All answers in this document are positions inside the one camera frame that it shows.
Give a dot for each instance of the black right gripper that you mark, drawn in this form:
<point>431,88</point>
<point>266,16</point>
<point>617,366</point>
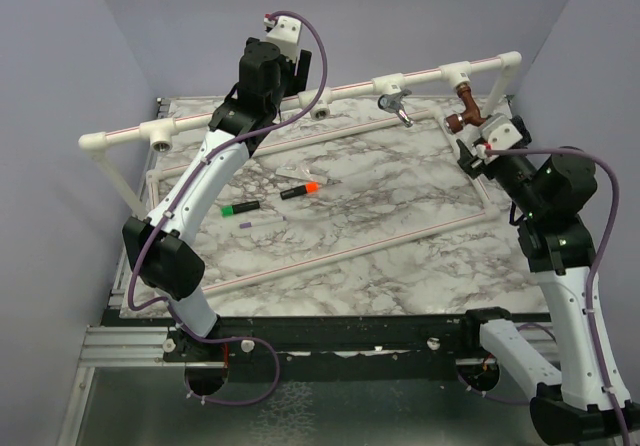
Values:
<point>473,165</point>

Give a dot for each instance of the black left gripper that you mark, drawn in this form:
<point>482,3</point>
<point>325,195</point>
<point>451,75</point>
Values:
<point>298,72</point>

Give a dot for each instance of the brown faucet chrome knob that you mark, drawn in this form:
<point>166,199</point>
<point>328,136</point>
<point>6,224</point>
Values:
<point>471,115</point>

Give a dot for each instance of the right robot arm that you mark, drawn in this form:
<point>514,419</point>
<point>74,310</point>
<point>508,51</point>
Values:
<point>568,208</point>

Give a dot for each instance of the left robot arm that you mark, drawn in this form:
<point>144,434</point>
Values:
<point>159,247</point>

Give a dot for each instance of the clear plastic bag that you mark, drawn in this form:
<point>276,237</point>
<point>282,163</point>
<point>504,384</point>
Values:
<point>302,173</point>

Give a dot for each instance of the grey chrome lever faucet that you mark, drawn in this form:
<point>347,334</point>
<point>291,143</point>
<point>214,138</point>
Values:
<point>393,103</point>

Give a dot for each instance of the orange capped black marker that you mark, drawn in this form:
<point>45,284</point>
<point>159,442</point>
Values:
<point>299,191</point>

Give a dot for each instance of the green capped black marker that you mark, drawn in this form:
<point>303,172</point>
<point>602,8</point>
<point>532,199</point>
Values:
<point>240,208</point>

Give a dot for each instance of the purple capped white pen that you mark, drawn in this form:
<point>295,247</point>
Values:
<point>266,222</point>

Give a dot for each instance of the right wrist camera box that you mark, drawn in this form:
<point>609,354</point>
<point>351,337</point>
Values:
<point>497,133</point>

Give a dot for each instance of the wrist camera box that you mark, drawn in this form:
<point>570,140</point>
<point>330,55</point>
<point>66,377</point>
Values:
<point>284,32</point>
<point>497,133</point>

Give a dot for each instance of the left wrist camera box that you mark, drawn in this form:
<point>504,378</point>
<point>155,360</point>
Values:
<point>284,32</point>

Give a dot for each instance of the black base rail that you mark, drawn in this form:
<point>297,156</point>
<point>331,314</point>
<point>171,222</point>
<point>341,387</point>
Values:
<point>326,349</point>

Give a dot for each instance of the white PVC pipe frame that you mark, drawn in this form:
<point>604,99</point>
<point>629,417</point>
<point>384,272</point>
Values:
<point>161,131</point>

